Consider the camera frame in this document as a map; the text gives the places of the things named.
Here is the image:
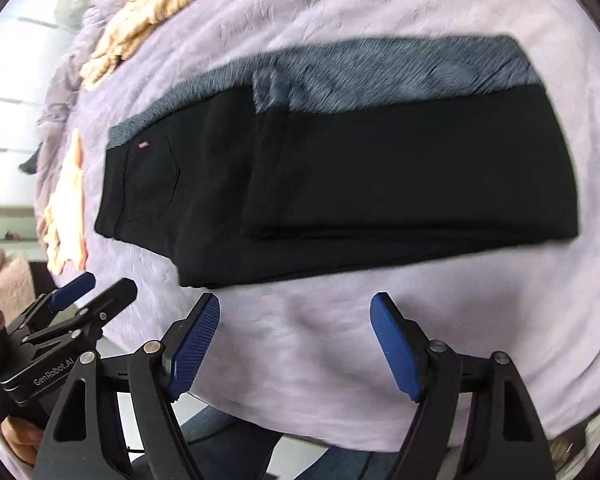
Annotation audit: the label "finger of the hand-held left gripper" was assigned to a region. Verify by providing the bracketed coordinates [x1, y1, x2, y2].
[5, 272, 97, 333]
[22, 277, 138, 346]

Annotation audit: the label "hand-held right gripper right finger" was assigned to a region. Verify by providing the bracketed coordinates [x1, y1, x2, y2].
[370, 291, 553, 480]

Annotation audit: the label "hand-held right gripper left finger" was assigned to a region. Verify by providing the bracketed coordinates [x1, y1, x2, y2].
[32, 292, 221, 480]

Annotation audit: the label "black pants grey floral stripes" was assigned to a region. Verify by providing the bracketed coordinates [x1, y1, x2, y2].
[94, 34, 581, 291]

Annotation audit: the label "person's left hand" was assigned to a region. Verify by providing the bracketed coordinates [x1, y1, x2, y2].
[2, 417, 48, 466]

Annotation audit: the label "pink fluffy cushion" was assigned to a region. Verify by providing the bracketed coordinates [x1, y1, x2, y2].
[0, 247, 33, 316]

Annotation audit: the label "lilac embossed bed cover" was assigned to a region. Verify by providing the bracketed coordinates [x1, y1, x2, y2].
[35, 0, 600, 456]

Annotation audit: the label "peach top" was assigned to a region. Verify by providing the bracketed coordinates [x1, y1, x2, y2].
[42, 130, 88, 276]

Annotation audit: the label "person's legs in jeans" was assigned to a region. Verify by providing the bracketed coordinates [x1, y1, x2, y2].
[180, 405, 401, 480]

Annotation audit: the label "dark grey cloth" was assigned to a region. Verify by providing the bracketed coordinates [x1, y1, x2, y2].
[19, 142, 46, 176]

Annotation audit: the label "white wardrobe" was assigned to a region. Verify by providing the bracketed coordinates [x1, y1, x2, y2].
[0, 0, 81, 211]

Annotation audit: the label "cream striped garment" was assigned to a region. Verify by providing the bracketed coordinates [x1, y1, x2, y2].
[77, 0, 231, 88]

